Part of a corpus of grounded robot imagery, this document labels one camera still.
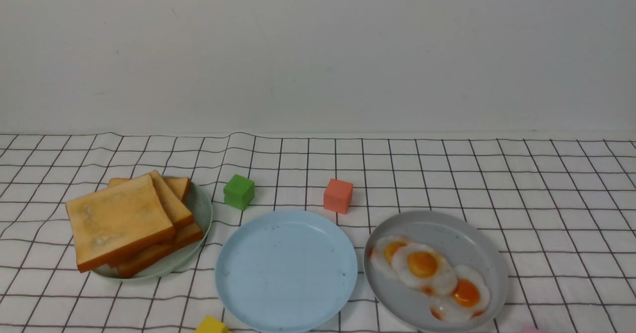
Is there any fried egg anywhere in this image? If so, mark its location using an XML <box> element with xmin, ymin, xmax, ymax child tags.
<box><xmin>392</xmin><ymin>243</ymin><xmax>458</xmax><ymax>295</ymax></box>
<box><xmin>370</xmin><ymin>235</ymin><xmax>412</xmax><ymax>281</ymax></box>
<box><xmin>430</xmin><ymin>265</ymin><xmax>491</xmax><ymax>324</ymax></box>

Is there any orange-red cube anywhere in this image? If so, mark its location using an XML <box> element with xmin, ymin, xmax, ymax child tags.
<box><xmin>323</xmin><ymin>178</ymin><xmax>354</xmax><ymax>214</ymax></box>

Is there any green cube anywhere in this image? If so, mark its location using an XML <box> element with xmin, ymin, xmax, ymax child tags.
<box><xmin>223</xmin><ymin>174</ymin><xmax>256</xmax><ymax>211</ymax></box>

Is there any light blue plate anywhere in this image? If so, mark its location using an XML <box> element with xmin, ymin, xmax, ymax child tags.
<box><xmin>214</xmin><ymin>211</ymin><xmax>359</xmax><ymax>333</ymax></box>

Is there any pale green plate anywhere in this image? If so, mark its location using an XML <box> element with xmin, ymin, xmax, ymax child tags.
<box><xmin>93</xmin><ymin>183</ymin><xmax>213</xmax><ymax>283</ymax></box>

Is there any grey plate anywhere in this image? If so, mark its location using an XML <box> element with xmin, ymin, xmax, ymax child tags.
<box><xmin>363</xmin><ymin>211</ymin><xmax>509</xmax><ymax>333</ymax></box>

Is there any yellow cube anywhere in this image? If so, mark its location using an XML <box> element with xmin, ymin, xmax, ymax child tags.
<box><xmin>194</xmin><ymin>316</ymin><xmax>231</xmax><ymax>333</ymax></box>

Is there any white checkered tablecloth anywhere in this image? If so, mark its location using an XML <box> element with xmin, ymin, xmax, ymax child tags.
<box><xmin>0</xmin><ymin>132</ymin><xmax>636</xmax><ymax>333</ymax></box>

